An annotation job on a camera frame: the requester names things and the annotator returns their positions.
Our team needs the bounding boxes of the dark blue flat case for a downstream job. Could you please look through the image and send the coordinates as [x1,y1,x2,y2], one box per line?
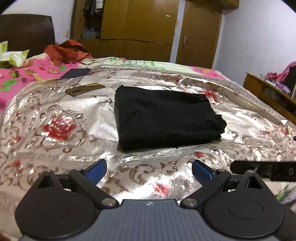
[60,68,91,79]

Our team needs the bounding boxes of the green patterned pillow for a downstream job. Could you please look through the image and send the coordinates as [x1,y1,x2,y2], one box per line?
[0,41,29,68]

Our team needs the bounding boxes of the rust red garment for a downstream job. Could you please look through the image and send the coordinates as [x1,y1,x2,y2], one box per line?
[44,39,94,67]

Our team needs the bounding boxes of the black pants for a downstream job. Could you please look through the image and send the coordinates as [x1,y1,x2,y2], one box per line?
[115,85,227,152]

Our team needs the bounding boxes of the wooden door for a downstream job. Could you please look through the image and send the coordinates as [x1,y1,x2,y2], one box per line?
[176,1,222,69]

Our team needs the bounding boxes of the wooden wardrobe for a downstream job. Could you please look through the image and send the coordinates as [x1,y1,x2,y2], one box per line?
[70,1,179,62]

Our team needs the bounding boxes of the wooden side cabinet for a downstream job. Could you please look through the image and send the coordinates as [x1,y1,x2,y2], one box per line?
[243,73,295,125]

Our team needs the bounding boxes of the pink floral blanket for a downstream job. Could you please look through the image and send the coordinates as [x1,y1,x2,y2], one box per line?
[0,53,78,110]

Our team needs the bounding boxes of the dark wooden headboard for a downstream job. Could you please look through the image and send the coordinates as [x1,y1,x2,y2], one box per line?
[1,14,55,58]

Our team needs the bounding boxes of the floral satin bedspread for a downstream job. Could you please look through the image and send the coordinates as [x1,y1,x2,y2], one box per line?
[1,57,295,240]

